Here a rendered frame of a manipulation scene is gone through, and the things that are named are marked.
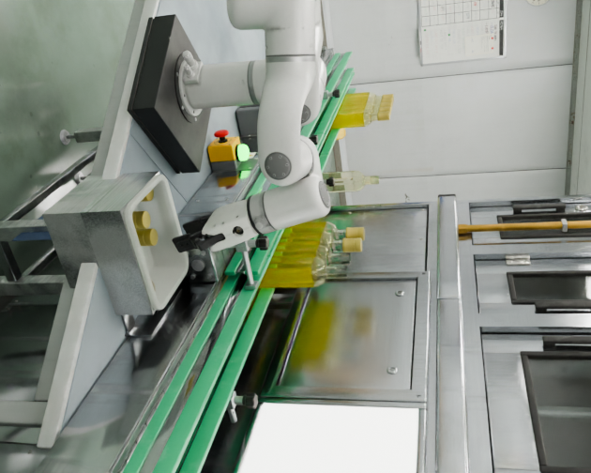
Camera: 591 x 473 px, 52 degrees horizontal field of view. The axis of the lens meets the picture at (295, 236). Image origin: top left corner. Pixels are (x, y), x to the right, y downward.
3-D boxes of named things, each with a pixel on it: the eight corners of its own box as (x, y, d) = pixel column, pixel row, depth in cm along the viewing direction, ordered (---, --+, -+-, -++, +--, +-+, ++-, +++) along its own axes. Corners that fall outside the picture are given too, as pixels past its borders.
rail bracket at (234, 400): (192, 427, 119) (258, 430, 116) (185, 401, 116) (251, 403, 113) (200, 412, 123) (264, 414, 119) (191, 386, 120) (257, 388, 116)
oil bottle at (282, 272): (238, 289, 146) (326, 288, 141) (234, 269, 143) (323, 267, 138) (245, 277, 151) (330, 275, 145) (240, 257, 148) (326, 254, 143)
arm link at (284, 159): (275, 57, 108) (279, 175, 114) (248, 55, 96) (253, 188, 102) (321, 55, 106) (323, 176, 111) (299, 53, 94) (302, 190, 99)
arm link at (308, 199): (298, 133, 102) (314, 129, 111) (244, 153, 106) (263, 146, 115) (327, 219, 104) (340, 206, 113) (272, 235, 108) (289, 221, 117)
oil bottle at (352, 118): (317, 130, 239) (389, 125, 232) (315, 116, 237) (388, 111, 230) (319, 126, 244) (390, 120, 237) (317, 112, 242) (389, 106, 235)
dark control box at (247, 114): (238, 135, 189) (265, 133, 187) (234, 111, 185) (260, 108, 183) (246, 127, 196) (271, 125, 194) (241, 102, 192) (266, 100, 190)
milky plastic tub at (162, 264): (117, 316, 117) (159, 316, 115) (81, 211, 106) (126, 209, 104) (154, 267, 132) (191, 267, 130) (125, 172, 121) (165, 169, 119)
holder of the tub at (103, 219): (124, 337, 120) (160, 338, 118) (80, 212, 107) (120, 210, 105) (158, 288, 134) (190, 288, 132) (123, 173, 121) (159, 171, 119)
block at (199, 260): (188, 284, 134) (218, 284, 132) (177, 247, 129) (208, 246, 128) (193, 276, 137) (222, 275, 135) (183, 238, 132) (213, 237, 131)
